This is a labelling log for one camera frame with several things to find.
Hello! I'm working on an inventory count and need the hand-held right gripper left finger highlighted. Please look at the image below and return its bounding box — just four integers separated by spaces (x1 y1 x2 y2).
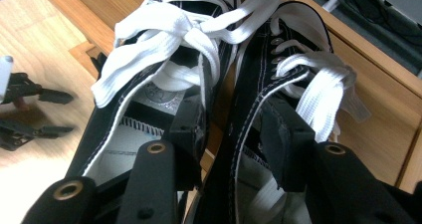
168 96 209 191

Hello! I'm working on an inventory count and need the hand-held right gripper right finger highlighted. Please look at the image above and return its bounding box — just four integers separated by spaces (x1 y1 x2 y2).
259 99 317 192

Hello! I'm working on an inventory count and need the black white canvas sneaker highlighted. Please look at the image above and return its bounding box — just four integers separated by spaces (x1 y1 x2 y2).
64 0 283 198
193 0 372 224

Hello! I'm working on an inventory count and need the wooden shoe rack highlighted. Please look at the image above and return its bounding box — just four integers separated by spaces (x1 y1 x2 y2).
34 0 422 195

